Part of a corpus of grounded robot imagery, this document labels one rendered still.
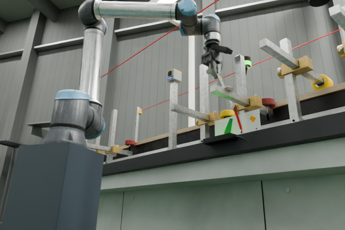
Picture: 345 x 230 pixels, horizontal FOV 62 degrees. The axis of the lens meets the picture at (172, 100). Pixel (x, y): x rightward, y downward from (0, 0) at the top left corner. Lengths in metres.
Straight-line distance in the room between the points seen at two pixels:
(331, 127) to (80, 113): 1.00
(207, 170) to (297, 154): 0.47
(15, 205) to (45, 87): 7.77
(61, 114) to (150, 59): 6.18
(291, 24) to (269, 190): 5.83
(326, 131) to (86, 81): 1.13
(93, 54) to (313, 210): 1.30
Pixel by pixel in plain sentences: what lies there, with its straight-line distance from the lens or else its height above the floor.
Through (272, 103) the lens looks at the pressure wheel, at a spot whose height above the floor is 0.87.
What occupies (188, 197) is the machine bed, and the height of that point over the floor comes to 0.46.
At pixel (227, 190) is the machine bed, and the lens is 1.67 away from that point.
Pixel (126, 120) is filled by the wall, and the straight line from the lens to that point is 7.01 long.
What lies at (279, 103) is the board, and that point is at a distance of 1.55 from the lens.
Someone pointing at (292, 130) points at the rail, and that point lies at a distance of 1.22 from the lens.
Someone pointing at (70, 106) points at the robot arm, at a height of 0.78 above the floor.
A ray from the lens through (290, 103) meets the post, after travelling 1.28.
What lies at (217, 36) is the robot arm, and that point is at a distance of 1.58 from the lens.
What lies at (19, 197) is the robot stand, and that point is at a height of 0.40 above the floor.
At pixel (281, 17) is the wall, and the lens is 7.23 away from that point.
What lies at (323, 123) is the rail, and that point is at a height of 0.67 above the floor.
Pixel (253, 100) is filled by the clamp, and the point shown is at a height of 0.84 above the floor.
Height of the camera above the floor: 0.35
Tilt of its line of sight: 22 degrees up
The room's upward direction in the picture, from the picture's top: 2 degrees clockwise
